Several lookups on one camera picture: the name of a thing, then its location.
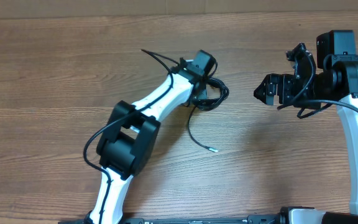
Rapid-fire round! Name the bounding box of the black USB cable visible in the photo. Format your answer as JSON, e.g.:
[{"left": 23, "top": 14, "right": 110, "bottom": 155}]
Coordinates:
[{"left": 186, "top": 77, "right": 230, "bottom": 153}]

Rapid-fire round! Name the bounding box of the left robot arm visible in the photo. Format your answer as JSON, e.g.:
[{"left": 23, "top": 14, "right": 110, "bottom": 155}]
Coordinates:
[{"left": 84, "top": 50, "right": 218, "bottom": 223}]

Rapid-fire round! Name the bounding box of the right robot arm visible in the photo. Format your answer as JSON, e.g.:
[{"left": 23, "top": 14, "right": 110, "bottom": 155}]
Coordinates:
[{"left": 254, "top": 30, "right": 358, "bottom": 223}]

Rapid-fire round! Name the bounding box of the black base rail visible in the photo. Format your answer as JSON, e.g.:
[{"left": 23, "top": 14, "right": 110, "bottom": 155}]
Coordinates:
[{"left": 57, "top": 214, "right": 291, "bottom": 224}]

